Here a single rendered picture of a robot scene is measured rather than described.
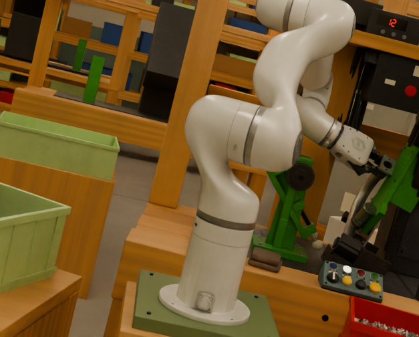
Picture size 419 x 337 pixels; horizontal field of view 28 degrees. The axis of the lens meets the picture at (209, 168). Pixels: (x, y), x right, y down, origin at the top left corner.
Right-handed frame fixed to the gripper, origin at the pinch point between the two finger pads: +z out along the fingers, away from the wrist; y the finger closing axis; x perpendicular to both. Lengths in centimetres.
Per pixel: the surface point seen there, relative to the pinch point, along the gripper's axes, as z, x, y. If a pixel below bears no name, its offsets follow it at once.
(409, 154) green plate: 2.0, -11.4, -1.3
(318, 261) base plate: -0.7, 18.7, -24.5
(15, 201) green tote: -77, 13, -61
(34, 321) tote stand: -58, 3, -88
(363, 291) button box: 4.6, -4.5, -42.2
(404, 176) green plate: 3.9, -8.0, -5.7
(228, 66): -12, 496, 483
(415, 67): -3.7, -9.2, 32.2
